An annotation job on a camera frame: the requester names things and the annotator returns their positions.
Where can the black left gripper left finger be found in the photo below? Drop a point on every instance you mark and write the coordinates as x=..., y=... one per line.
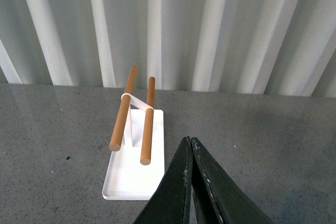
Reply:
x=171, y=201

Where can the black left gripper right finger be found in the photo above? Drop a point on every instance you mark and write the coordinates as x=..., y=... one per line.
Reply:
x=217, y=199

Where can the white towel rack stand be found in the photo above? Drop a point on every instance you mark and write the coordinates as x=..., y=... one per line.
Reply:
x=126, y=178

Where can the right wooden rack rod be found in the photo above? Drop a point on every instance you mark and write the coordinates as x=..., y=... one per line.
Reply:
x=148, y=125

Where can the wooden rack rod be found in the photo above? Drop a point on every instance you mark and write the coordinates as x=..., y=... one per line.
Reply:
x=118, y=131
x=148, y=125

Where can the left wooden rack rod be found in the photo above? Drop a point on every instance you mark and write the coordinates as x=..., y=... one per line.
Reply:
x=118, y=131

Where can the white pleated curtain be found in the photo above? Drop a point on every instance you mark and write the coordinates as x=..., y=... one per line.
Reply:
x=284, y=47

